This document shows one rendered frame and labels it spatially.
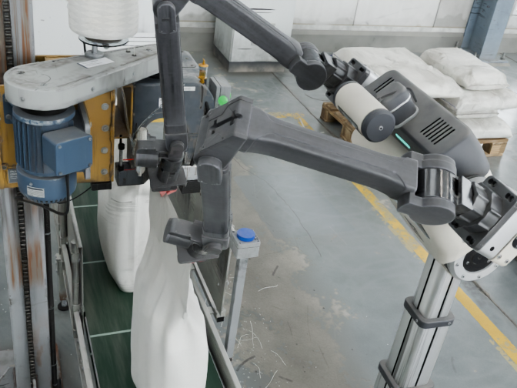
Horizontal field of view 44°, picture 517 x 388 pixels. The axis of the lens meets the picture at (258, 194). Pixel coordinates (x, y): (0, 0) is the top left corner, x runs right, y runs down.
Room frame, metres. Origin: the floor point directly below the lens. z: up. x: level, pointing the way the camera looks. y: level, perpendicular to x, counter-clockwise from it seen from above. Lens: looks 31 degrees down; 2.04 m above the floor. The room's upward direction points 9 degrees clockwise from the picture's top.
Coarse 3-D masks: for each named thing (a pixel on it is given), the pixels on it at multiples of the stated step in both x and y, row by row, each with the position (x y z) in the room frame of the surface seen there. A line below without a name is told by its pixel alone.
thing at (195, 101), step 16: (192, 64) 1.89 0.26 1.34; (144, 80) 1.69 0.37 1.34; (192, 80) 1.75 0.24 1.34; (144, 96) 1.67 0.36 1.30; (160, 96) 1.68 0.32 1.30; (192, 96) 1.73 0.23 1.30; (208, 96) 1.75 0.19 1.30; (144, 112) 1.67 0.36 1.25; (160, 112) 1.69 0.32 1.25; (192, 112) 1.73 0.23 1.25; (192, 128) 1.73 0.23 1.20; (128, 144) 1.69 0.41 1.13; (192, 144) 1.73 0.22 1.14; (128, 160) 1.68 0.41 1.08
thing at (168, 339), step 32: (160, 224) 1.56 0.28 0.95; (160, 256) 1.51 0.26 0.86; (160, 288) 1.40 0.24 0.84; (192, 288) 1.48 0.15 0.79; (160, 320) 1.29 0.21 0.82; (192, 320) 1.29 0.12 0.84; (160, 352) 1.25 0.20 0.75; (192, 352) 1.25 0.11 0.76; (160, 384) 1.23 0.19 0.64; (192, 384) 1.25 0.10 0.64
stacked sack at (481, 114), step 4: (440, 104) 4.61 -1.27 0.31; (452, 112) 4.48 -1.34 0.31; (456, 112) 4.45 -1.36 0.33; (460, 112) 4.46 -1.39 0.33; (464, 112) 4.47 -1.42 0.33; (468, 112) 4.48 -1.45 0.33; (472, 112) 4.50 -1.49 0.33; (476, 112) 4.51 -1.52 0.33; (480, 112) 4.53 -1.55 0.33; (484, 112) 4.54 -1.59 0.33; (488, 112) 4.56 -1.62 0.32; (492, 112) 4.58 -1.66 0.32; (496, 112) 4.59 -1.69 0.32; (456, 116) 4.44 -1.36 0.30; (460, 116) 4.45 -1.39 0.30; (464, 116) 4.47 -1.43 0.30; (468, 116) 4.48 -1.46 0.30; (472, 116) 4.50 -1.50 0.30; (476, 116) 4.52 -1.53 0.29; (480, 116) 4.54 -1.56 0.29; (484, 116) 4.55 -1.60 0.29; (488, 116) 4.57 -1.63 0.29; (492, 116) 4.60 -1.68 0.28
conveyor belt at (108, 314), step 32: (96, 192) 2.55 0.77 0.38; (96, 224) 2.30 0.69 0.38; (96, 256) 2.07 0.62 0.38; (96, 288) 1.88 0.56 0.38; (96, 320) 1.71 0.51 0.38; (128, 320) 1.73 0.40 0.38; (96, 352) 1.56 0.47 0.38; (128, 352) 1.58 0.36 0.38; (96, 384) 1.49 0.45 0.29; (128, 384) 1.44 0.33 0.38
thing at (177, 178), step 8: (152, 168) 1.53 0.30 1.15; (160, 168) 1.49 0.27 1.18; (152, 176) 1.51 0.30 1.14; (160, 176) 1.50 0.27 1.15; (168, 176) 1.49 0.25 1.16; (176, 176) 1.50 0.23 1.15; (184, 176) 1.54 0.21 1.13; (152, 184) 1.49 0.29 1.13; (160, 184) 1.49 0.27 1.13; (168, 184) 1.50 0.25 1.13; (176, 184) 1.51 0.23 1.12; (184, 184) 1.52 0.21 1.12
